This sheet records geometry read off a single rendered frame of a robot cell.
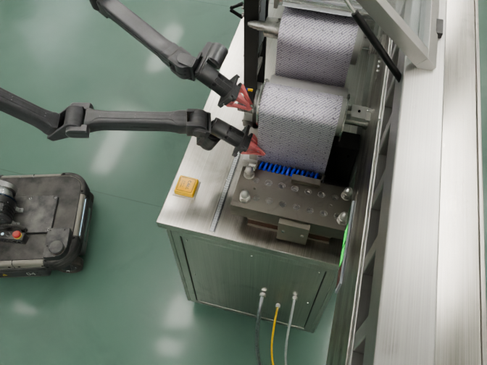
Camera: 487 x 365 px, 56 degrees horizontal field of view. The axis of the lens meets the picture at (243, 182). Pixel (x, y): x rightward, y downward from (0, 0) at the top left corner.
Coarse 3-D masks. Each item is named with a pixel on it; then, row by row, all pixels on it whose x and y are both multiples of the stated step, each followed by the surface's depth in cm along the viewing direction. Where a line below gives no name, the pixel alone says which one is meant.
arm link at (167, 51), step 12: (108, 0) 142; (108, 12) 142; (120, 12) 141; (132, 12) 141; (120, 24) 141; (132, 24) 140; (144, 24) 140; (144, 36) 138; (156, 36) 138; (156, 48) 137; (168, 48) 136; (180, 48) 136; (168, 60) 136; (180, 72) 137
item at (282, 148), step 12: (264, 132) 144; (276, 132) 143; (264, 144) 150; (276, 144) 148; (288, 144) 146; (300, 144) 145; (312, 144) 143; (324, 144) 142; (264, 156) 155; (276, 156) 153; (288, 156) 152; (300, 156) 150; (312, 156) 148; (324, 156) 147; (300, 168) 155; (312, 168) 153; (324, 168) 152
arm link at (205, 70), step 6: (204, 60) 136; (210, 60) 136; (198, 66) 136; (204, 66) 134; (210, 66) 136; (216, 66) 138; (198, 72) 135; (204, 72) 134; (210, 72) 135; (216, 72) 136; (198, 78) 136; (204, 78) 135; (210, 78) 135; (204, 84) 137; (210, 84) 136
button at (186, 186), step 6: (180, 180) 166; (186, 180) 166; (192, 180) 166; (198, 180) 166; (180, 186) 164; (186, 186) 164; (192, 186) 164; (180, 192) 163; (186, 192) 163; (192, 192) 163
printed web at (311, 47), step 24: (288, 24) 141; (312, 24) 140; (336, 24) 139; (288, 48) 145; (312, 48) 143; (336, 48) 141; (288, 72) 154; (312, 72) 151; (336, 72) 148; (264, 96) 136; (288, 96) 136; (312, 96) 135; (336, 96) 136; (264, 120) 140; (288, 120) 137; (312, 120) 135; (336, 120) 134
